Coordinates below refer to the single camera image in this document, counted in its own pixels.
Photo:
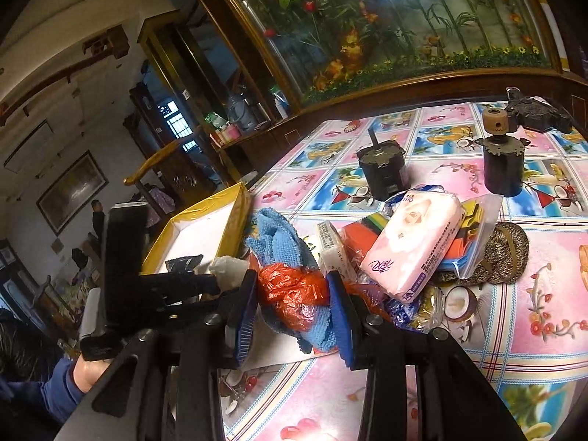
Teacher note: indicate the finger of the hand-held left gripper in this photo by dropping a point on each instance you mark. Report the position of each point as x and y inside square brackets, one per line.
[183, 284]
[188, 310]

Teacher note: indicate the pink round container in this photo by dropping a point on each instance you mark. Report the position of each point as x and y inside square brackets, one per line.
[228, 134]

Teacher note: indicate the flower landscape wall mural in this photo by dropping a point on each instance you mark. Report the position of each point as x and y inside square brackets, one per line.
[390, 18]

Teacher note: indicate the pink tissue pack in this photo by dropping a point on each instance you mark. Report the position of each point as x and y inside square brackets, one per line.
[413, 243]

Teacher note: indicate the black foil packet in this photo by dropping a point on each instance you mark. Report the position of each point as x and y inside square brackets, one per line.
[183, 265]

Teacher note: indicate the yellow cardboard box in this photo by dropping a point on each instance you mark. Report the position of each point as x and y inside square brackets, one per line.
[202, 225]

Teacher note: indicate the small white tissue pack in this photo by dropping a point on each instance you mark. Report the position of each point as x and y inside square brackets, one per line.
[331, 248]

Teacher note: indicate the white plastic bottle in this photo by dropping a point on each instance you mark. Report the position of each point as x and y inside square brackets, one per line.
[281, 103]

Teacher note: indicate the person's left forearm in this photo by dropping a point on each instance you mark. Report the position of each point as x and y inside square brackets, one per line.
[55, 390]

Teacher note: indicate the dark wooden cabinet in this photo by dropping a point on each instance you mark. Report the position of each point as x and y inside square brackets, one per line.
[193, 69]

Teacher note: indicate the wooden chair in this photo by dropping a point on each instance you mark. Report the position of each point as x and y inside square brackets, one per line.
[151, 165]

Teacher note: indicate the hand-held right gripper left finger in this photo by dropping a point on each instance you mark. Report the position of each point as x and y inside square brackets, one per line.
[243, 326]

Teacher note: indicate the blue water jug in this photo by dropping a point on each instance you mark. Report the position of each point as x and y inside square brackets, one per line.
[241, 112]

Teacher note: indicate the table with purple cloth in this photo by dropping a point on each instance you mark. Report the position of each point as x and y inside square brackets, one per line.
[158, 200]

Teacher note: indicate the white air conditioner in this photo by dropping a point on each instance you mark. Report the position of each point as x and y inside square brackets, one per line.
[27, 147]

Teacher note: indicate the black cylindrical motor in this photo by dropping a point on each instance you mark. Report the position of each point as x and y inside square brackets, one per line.
[381, 170]

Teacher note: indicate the black gearbox motor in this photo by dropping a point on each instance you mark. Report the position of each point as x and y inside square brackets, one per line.
[537, 112]

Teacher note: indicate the framed landscape picture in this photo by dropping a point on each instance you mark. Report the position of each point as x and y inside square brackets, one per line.
[71, 193]

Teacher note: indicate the blue patterned plastic bag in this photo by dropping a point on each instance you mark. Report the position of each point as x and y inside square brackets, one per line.
[404, 313]

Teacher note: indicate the white cloth bundle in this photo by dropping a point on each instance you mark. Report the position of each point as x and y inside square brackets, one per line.
[227, 273]

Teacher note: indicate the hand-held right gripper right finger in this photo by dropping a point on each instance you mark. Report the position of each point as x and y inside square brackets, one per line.
[342, 326]

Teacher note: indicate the colourful sponge pack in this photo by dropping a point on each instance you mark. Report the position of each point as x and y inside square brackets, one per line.
[360, 234]

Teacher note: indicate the motor with brass pulley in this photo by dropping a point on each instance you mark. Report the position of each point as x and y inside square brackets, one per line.
[503, 165]

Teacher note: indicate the orange plastic bag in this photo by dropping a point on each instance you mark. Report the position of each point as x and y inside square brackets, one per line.
[285, 289]

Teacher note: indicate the printed plastic tablecloth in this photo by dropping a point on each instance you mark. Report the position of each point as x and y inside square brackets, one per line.
[528, 262]

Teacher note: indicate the blue microfiber cloth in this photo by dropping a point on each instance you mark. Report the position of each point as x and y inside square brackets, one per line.
[275, 243]

